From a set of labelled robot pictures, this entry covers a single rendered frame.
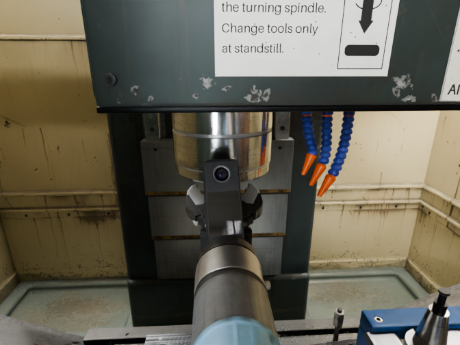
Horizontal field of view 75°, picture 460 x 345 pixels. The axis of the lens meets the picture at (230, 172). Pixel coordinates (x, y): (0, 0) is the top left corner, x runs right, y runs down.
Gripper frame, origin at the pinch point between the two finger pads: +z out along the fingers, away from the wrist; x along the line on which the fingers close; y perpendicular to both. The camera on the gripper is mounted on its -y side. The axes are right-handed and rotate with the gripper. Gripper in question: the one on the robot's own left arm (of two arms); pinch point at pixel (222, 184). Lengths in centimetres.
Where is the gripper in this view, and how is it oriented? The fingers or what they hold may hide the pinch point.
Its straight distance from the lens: 52.7
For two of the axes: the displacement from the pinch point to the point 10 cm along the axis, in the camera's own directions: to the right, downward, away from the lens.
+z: -0.6, -3.6, 9.3
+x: 10.0, -0.2, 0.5
